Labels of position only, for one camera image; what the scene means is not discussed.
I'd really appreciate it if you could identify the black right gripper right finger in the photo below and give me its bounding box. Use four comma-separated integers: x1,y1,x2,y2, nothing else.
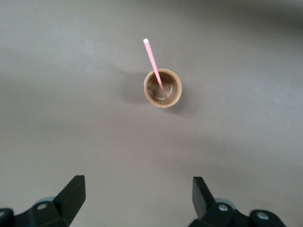
189,176,287,227

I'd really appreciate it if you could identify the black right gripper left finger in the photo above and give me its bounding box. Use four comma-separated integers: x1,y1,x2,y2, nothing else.
0,175,86,227

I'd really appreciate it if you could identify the pink chopstick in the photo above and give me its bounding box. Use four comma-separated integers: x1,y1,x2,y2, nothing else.
143,38,168,100

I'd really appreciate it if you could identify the brown wooden cup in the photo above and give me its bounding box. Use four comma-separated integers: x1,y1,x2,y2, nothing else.
143,68,183,109

